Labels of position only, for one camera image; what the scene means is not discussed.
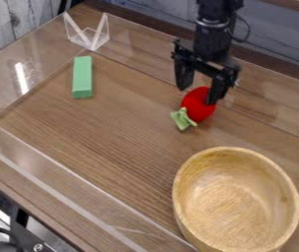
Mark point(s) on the black table frame bracket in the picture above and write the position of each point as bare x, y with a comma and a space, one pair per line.
30, 241

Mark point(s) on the wooden bowl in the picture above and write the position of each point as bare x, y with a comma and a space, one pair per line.
236, 202

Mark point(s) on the red plush strawberry toy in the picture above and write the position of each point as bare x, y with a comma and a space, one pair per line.
194, 109

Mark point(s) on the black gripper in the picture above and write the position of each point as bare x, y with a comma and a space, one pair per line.
222, 69

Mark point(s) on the green rectangular block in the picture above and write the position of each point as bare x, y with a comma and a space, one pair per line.
82, 78

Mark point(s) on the clear acrylic tray wall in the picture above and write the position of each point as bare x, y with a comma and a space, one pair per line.
89, 163

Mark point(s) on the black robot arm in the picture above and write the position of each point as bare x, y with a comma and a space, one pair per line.
206, 53

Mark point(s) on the clear acrylic corner bracket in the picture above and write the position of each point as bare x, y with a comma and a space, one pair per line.
89, 38

